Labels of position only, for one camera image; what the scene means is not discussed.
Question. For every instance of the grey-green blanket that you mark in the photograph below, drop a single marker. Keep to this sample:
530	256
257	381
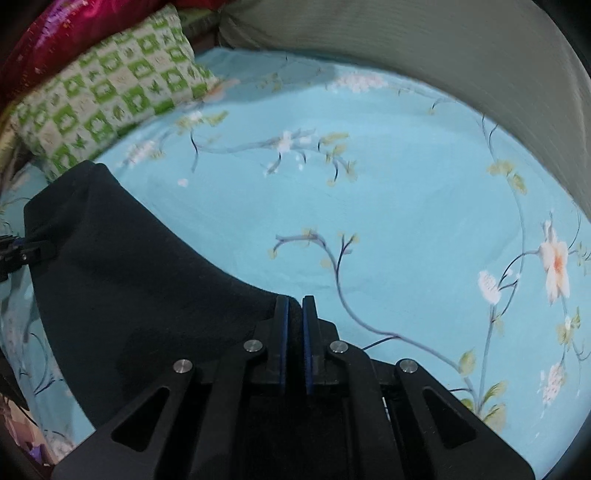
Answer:
438	50

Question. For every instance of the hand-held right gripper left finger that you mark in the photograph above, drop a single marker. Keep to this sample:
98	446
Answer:
282	341

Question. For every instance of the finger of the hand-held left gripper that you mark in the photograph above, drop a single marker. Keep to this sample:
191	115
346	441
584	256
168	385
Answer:
32	251

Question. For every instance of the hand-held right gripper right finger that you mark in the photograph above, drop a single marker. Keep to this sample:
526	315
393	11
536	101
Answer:
308	344

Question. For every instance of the light blue floral bed sheet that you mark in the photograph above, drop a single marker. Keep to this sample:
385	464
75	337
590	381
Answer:
369	221

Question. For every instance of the black pants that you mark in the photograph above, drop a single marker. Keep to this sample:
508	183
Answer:
138	286

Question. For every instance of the green white checkered pillow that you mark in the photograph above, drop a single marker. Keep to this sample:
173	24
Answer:
111	92

